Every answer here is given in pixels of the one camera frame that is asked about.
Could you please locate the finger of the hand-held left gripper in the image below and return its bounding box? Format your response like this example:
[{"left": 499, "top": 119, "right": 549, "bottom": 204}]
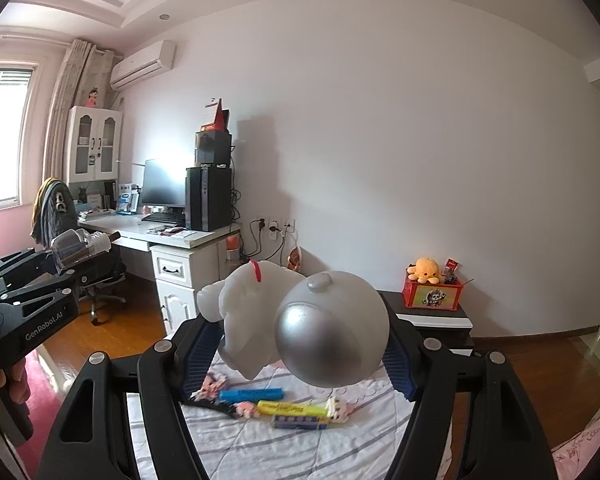
[
  {"left": 0, "top": 251, "right": 58, "bottom": 286},
  {"left": 0, "top": 270, "right": 78, "bottom": 322}
]

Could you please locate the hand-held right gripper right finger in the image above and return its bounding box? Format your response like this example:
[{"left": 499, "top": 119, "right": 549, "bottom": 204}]
[{"left": 380, "top": 310, "right": 558, "bottom": 480}]

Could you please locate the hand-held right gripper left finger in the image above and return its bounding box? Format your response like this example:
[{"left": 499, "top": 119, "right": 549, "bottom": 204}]
[{"left": 34, "top": 316, "right": 231, "bottom": 480}]

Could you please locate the pastel building block toy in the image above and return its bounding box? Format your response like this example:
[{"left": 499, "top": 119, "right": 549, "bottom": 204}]
[{"left": 192, "top": 372, "right": 231, "bottom": 403}]

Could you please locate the white astronaut figure silver helmet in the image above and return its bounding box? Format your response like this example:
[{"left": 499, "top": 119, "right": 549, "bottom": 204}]
[{"left": 197, "top": 259, "right": 392, "bottom": 388}]

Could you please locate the blue striped box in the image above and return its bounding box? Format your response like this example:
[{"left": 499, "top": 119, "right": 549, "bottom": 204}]
[{"left": 271, "top": 414, "right": 329, "bottom": 430}]

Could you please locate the person's left hand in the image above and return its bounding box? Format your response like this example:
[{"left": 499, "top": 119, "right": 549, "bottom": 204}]
[{"left": 0, "top": 360, "right": 32, "bottom": 408}]

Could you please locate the pink blanket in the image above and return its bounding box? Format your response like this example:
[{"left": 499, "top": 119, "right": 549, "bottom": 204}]
[{"left": 25, "top": 345, "right": 86, "bottom": 461}]

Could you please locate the blue plastic tool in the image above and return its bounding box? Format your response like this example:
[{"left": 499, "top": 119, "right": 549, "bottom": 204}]
[{"left": 219, "top": 386, "right": 285, "bottom": 403}]

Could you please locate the black white low cabinet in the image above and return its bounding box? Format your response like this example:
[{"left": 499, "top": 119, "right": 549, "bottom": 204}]
[{"left": 377, "top": 290, "right": 476, "bottom": 356}]

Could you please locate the dark jacket yellow lining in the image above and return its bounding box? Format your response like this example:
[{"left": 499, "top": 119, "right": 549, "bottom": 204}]
[{"left": 30, "top": 178, "right": 78, "bottom": 248}]

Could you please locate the black office chair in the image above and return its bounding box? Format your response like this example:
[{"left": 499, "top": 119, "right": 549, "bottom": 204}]
[{"left": 30, "top": 178, "right": 128, "bottom": 323}]

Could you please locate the red toy box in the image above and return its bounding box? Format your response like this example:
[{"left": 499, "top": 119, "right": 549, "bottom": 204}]
[{"left": 402, "top": 275, "right": 465, "bottom": 313}]

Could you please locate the yellow octopus plush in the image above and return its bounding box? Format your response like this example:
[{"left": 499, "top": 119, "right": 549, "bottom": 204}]
[{"left": 406, "top": 257, "right": 441, "bottom": 283}]

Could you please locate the yellow highlighter pack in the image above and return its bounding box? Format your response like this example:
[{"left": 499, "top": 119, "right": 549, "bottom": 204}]
[{"left": 256, "top": 400, "right": 328, "bottom": 418}]

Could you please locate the white desk with drawers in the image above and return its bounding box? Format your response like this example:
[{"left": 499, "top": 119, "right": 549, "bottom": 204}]
[{"left": 77, "top": 210, "right": 243, "bottom": 336}]

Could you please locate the blue white carton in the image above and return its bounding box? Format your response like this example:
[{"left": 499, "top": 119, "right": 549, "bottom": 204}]
[{"left": 117, "top": 183, "right": 141, "bottom": 213}]

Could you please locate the striped white quilt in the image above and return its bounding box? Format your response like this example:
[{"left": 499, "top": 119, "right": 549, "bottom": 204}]
[{"left": 125, "top": 360, "right": 453, "bottom": 480}]

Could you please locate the window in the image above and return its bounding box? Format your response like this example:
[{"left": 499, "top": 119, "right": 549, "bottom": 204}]
[{"left": 0, "top": 62, "right": 43, "bottom": 206}]

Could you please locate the black keyboard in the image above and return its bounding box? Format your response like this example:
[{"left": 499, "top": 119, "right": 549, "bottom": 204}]
[{"left": 142, "top": 212, "right": 186, "bottom": 226}]

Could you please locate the black computer tower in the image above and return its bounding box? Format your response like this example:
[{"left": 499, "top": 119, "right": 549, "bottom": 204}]
[{"left": 185, "top": 166, "right": 233, "bottom": 232}]

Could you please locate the black computer monitor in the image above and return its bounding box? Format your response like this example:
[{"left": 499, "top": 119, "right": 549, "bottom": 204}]
[{"left": 141, "top": 158, "right": 188, "bottom": 216}]

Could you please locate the white hutch cabinet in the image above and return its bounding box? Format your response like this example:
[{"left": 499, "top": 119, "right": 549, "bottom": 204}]
[{"left": 62, "top": 106, "right": 124, "bottom": 185}]

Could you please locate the pink patterned quilt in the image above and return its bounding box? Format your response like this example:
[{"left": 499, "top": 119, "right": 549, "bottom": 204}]
[{"left": 550, "top": 405, "right": 600, "bottom": 480}]

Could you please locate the white air conditioner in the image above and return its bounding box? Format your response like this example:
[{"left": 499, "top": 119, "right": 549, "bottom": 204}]
[{"left": 110, "top": 40, "right": 176, "bottom": 90}]

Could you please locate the red desk calendar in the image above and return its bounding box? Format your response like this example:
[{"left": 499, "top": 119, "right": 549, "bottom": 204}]
[{"left": 200, "top": 98, "right": 231, "bottom": 133}]

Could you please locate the black power cable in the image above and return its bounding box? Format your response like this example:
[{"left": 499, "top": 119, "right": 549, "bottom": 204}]
[
  {"left": 267, "top": 224, "right": 286, "bottom": 261},
  {"left": 250, "top": 218, "right": 266, "bottom": 261}
]

